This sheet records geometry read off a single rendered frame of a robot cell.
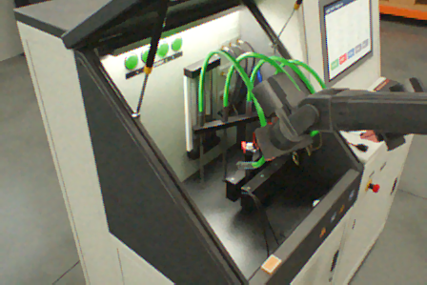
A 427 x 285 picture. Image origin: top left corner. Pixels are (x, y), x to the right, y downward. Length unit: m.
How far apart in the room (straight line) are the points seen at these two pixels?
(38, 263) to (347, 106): 2.14
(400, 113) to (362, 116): 0.05
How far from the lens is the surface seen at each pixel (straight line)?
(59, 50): 1.15
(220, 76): 1.49
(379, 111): 0.63
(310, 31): 1.49
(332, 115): 0.65
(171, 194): 1.01
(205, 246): 1.03
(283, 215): 1.44
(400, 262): 2.57
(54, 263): 2.51
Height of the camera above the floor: 1.83
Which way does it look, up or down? 32 degrees down
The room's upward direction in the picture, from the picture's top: straight up
